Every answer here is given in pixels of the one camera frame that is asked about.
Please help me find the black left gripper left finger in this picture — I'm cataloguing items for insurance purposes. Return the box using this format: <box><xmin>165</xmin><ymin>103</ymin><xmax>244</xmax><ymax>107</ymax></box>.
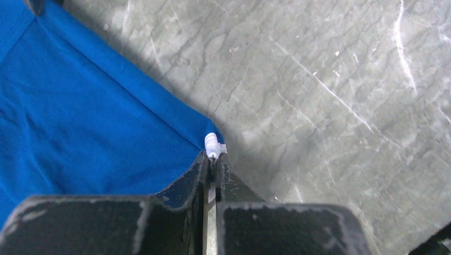
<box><xmin>1</xmin><ymin>151</ymin><xmax>209</xmax><ymax>254</ymax></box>

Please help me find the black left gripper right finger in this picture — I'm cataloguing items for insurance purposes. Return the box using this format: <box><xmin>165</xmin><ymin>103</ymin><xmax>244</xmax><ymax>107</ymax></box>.
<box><xmin>215</xmin><ymin>153</ymin><xmax>371</xmax><ymax>254</ymax></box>

